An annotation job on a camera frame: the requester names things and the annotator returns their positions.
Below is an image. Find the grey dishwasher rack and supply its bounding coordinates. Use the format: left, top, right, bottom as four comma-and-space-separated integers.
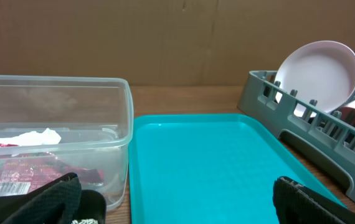
237, 70, 355, 202

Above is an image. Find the clear plastic bin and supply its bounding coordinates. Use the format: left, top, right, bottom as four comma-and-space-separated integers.
0, 75, 134, 210

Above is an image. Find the teal serving tray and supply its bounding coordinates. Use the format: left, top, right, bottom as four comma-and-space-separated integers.
129, 114, 334, 223

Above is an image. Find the black rectangular tray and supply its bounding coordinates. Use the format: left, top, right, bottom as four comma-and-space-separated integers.
72, 190, 107, 224

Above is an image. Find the white rice pile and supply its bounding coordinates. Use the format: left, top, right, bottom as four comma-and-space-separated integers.
71, 218, 98, 224

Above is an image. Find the large white plate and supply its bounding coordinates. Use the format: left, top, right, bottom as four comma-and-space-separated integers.
275, 40, 355, 113

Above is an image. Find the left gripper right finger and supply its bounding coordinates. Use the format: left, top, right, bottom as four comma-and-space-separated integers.
273, 176, 355, 224

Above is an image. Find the white napkin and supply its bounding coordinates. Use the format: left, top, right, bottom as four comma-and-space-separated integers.
0, 128, 62, 147

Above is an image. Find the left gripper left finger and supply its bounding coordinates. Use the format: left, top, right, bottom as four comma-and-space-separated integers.
0, 172, 82, 224

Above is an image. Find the red snack wrapper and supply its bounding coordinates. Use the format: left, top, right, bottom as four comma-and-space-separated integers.
0, 144, 105, 196

